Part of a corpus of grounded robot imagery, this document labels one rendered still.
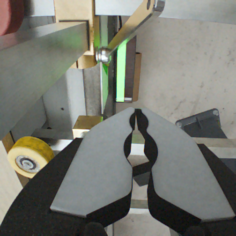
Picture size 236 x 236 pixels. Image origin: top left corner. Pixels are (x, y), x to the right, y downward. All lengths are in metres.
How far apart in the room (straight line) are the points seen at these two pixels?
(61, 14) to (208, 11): 0.19
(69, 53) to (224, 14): 0.20
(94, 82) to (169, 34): 0.77
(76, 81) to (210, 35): 0.89
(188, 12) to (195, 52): 0.95
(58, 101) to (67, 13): 0.39
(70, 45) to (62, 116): 0.46
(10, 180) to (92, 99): 0.27
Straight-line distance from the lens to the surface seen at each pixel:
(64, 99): 0.59
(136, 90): 1.14
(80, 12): 0.25
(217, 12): 0.28
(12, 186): 0.46
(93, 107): 0.48
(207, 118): 1.40
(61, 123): 0.64
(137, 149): 0.36
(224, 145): 0.41
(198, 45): 1.20
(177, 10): 0.26
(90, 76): 0.45
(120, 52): 0.42
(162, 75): 1.19
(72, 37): 0.19
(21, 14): 0.27
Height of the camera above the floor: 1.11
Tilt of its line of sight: 57 degrees down
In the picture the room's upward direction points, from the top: 174 degrees counter-clockwise
